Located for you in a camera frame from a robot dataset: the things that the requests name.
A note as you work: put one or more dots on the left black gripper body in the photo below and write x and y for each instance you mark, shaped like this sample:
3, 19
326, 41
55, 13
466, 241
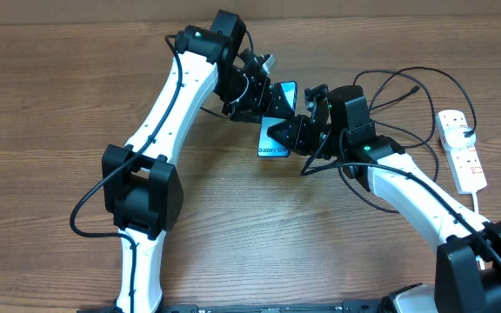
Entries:
247, 98

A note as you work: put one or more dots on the white power strip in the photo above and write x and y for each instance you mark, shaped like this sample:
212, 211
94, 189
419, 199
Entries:
466, 169

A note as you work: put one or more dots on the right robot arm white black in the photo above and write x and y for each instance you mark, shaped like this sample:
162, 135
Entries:
467, 245

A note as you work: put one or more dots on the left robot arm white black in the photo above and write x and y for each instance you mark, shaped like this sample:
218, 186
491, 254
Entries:
142, 189

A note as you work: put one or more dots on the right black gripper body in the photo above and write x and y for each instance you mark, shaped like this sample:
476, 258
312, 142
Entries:
326, 143

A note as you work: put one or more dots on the white USB charger plug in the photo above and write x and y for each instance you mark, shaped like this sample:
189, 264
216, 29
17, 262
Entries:
457, 139

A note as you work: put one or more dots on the blue Galaxy S24 smartphone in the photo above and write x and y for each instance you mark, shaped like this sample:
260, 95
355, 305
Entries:
267, 147

